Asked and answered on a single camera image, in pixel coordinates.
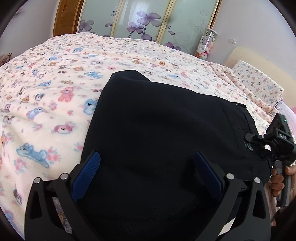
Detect plush toy tube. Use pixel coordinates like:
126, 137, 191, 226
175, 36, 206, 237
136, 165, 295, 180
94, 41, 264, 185
195, 28, 217, 60

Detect purple pillow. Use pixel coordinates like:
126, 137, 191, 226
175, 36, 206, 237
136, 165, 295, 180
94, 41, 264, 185
275, 101, 295, 122

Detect sliding glass wardrobe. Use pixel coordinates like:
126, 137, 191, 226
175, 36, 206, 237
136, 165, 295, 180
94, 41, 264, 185
76, 0, 222, 55

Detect right hand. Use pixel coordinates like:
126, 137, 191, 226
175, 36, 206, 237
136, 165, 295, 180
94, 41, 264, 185
270, 165, 296, 201

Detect wooden door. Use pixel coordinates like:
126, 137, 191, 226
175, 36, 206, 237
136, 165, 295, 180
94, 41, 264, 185
53, 0, 84, 37

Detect bear print pillow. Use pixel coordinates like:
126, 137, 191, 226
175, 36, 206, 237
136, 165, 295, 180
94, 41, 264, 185
232, 60, 284, 107

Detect cream headboard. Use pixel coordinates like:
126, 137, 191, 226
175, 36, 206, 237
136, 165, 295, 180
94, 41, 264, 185
224, 46, 295, 108

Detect black pants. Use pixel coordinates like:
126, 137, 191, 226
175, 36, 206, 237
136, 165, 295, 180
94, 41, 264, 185
77, 70, 271, 240

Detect wall power socket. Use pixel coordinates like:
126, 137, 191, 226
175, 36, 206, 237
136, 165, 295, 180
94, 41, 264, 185
228, 38, 237, 45

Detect teddy bear print blanket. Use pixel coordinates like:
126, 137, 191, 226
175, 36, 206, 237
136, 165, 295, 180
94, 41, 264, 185
1, 33, 276, 239

